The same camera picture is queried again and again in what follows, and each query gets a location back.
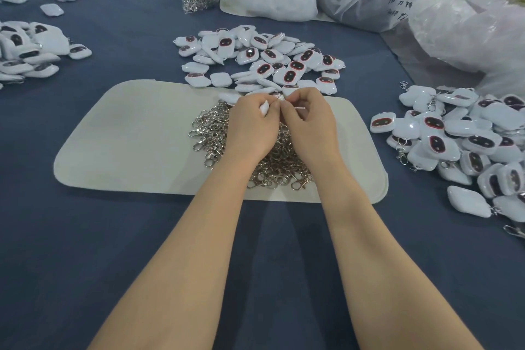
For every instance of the person's left forearm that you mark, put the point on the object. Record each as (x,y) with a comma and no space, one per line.
(185,263)

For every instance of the white fob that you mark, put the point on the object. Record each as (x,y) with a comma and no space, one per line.
(264,107)

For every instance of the person's right hand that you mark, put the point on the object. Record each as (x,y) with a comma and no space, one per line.
(312,131)

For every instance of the person's left hand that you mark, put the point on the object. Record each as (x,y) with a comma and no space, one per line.
(250,132)

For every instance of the cream felt work mat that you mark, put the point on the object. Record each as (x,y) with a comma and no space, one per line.
(123,139)

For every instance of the crumpled clear plastic bag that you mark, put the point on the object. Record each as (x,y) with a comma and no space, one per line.
(476,31)

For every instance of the person's right forearm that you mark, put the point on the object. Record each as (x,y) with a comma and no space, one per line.
(385,263)

